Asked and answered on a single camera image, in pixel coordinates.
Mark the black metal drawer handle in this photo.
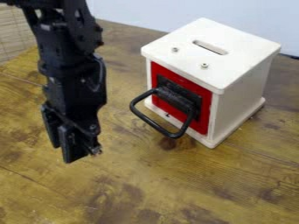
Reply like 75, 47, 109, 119
130, 74, 202, 139

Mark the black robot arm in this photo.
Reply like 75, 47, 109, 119
0, 0, 109, 164

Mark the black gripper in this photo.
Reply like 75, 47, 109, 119
41, 54, 107, 164

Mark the red drawer front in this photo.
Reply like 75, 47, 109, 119
151, 62, 213, 135

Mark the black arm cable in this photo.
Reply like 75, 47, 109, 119
83, 55, 109, 93

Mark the white wooden drawer box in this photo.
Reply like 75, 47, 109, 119
142, 17, 281, 148

